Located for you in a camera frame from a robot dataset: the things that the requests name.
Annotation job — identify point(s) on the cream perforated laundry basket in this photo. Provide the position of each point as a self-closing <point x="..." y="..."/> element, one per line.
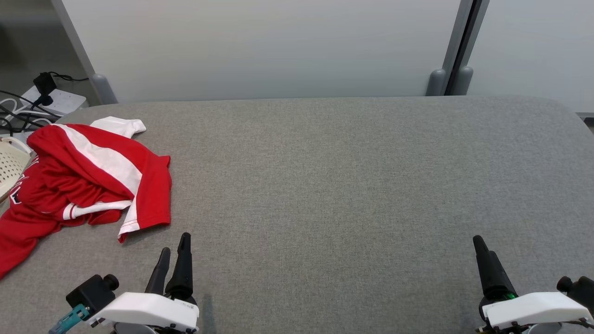
<point x="9" y="167"/>

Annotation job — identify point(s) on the black power adapter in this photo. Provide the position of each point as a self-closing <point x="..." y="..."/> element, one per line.
<point x="44" y="83"/>

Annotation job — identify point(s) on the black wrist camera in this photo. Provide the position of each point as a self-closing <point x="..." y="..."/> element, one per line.
<point x="90" y="292"/>
<point x="580" y="288"/>

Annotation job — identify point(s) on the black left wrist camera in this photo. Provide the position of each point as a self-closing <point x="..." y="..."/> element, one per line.
<point x="90" y="292"/>

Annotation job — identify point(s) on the red jersey white sleeves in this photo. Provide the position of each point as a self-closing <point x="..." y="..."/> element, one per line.
<point x="18" y="232"/>

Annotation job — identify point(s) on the white power strip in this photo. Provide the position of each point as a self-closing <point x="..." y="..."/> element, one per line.
<point x="65" y="101"/>

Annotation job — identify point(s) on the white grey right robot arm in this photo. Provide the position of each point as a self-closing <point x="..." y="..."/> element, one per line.
<point x="540" y="330"/>

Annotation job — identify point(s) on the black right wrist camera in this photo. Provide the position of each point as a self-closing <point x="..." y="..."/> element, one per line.
<point x="580" y="288"/>

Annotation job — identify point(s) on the red shorts white stripes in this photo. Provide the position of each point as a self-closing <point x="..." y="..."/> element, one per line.
<point x="148" y="185"/>

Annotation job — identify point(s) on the grey partition post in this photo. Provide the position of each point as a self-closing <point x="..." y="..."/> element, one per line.
<point x="104" y="90"/>
<point x="464" y="79"/>
<point x="436" y="83"/>

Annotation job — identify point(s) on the teal left camera connector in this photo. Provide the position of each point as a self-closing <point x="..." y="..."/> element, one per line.
<point x="69" y="320"/>

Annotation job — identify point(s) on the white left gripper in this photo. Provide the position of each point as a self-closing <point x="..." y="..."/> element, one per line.
<point x="148" y="311"/>

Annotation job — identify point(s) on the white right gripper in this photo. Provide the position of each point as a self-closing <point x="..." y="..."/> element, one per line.
<point x="538" y="311"/>

